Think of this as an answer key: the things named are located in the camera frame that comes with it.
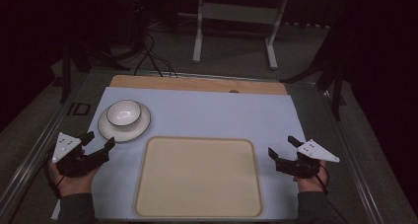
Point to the light blue mat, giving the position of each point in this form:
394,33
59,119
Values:
210,115

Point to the white metal desk frame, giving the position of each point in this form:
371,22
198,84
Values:
236,13

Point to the beige tray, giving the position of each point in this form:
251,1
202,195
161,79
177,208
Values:
198,178

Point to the white bowl with dark rim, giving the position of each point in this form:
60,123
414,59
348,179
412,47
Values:
123,113

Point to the person's right hand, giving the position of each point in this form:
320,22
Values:
311,184

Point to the wooden board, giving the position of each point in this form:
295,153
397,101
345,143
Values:
197,84

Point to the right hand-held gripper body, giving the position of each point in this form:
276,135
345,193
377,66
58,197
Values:
315,150

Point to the person's left hand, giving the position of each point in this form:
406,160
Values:
75,185

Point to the black stand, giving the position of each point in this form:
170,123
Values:
335,82

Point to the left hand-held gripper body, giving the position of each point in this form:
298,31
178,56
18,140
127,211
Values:
67,144

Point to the metal rail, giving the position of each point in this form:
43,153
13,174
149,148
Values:
355,164
33,158

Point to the white plate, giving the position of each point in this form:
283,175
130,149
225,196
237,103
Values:
126,134

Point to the black floor socket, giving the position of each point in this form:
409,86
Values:
79,109

